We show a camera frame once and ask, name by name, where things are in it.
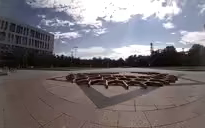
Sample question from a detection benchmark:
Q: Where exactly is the mast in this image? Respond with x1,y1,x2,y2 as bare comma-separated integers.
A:
149,41,155,57

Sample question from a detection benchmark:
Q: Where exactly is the dark row of trees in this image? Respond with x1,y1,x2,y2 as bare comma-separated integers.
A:
0,43,205,70

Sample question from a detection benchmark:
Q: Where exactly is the lamp post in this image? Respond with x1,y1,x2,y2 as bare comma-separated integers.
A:
71,46,80,68

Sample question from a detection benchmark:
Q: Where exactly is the ring of low stone benches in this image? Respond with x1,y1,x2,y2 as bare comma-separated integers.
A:
65,71,180,90

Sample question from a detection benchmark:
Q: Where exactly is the pale multi-storey building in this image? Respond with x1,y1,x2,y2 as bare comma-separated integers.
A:
0,15,55,56

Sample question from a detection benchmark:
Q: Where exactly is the paved stone plaza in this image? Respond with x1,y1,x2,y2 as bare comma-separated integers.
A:
0,67,205,128

